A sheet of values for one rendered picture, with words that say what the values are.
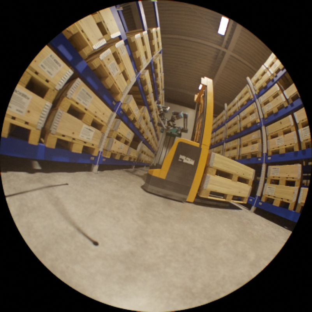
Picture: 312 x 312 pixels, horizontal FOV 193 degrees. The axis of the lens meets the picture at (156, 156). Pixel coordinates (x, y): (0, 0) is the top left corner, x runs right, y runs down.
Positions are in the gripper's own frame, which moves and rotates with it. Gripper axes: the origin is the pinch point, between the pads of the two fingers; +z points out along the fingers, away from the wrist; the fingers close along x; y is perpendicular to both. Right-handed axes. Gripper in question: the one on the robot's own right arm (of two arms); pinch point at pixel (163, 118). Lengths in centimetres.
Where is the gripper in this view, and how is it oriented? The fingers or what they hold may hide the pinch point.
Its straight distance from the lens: 196.3
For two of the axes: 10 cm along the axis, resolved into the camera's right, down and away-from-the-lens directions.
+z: 2.6, 9.6, 0.8
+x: 6.9, -1.3, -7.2
